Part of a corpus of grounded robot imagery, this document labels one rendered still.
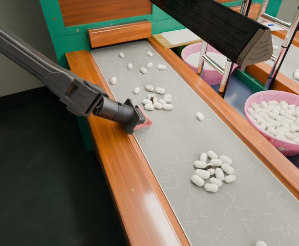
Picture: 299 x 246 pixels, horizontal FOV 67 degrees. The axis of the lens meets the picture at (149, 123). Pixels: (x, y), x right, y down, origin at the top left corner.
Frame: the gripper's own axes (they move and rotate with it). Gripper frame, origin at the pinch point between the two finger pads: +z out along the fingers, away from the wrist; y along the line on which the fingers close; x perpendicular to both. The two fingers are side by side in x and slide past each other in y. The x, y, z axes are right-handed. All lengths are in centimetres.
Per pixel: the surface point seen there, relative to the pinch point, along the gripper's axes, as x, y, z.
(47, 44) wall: 40, 139, -4
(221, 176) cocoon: -6.1, -25.7, 7.3
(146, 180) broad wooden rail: 5.2, -19.6, -7.3
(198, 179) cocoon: -2.3, -24.4, 2.6
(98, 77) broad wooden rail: 5.4, 32.1, -7.2
